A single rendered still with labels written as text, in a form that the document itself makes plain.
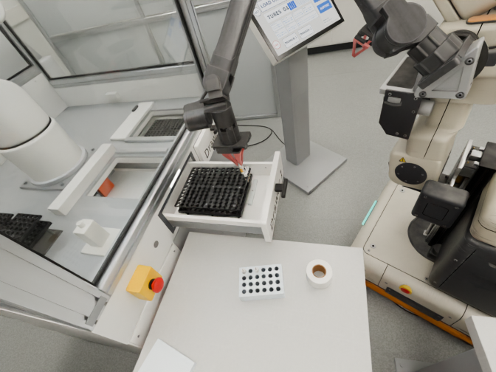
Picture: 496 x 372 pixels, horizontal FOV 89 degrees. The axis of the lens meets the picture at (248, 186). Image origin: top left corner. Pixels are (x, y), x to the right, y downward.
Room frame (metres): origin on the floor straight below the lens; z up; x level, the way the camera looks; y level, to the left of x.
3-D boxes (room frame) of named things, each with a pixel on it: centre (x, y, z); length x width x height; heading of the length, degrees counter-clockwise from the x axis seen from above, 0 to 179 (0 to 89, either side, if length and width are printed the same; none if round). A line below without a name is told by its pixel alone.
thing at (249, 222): (0.60, 0.12, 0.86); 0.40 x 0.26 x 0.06; 65
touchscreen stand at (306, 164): (1.45, -0.49, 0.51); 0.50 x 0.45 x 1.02; 28
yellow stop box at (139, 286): (0.35, 0.34, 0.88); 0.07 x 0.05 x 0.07; 155
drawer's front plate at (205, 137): (0.94, 0.09, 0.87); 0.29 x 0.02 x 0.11; 155
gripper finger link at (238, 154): (0.59, 0.01, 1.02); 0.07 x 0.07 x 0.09; 63
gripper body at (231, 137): (0.59, 0.01, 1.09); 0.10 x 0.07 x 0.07; 63
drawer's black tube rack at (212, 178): (0.60, 0.11, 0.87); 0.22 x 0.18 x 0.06; 65
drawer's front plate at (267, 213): (0.52, -0.07, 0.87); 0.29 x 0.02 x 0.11; 155
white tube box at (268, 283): (0.29, 0.04, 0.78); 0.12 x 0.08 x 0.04; 78
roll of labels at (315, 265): (0.27, -0.12, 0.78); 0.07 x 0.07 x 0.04
